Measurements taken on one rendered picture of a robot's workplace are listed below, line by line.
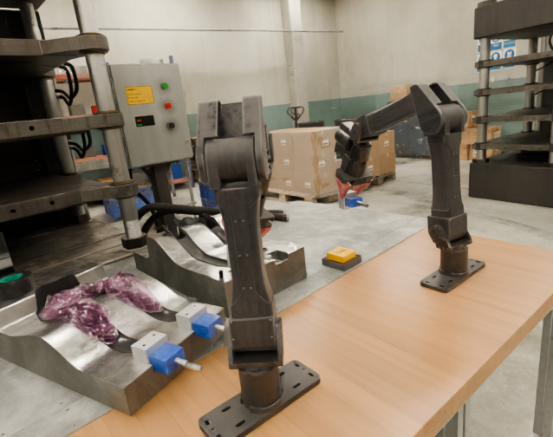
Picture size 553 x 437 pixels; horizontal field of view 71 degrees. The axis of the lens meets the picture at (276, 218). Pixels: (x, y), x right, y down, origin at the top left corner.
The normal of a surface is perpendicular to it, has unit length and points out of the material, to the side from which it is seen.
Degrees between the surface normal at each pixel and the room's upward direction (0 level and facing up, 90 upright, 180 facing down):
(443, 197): 85
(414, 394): 0
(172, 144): 90
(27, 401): 0
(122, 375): 0
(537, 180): 90
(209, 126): 50
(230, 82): 90
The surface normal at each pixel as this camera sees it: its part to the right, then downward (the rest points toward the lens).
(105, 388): -0.49, 0.29
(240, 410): -0.11, -0.96
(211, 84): 0.55, 0.17
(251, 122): -0.11, -0.40
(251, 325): -0.06, 0.23
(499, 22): -0.83, 0.24
